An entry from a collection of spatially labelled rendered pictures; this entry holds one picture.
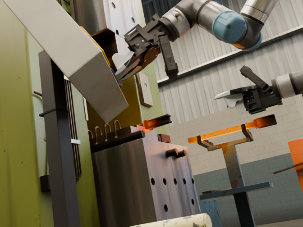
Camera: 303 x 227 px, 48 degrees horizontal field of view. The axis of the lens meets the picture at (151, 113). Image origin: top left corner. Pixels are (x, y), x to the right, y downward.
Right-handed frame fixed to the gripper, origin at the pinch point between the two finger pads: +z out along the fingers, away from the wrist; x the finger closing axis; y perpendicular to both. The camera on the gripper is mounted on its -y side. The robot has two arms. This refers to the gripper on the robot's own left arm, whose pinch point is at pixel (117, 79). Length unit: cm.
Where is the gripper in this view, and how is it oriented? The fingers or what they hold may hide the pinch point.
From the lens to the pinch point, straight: 90.5
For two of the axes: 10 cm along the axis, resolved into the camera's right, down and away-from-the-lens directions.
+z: -7.6, 6.4, -1.1
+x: -0.9, -2.7, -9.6
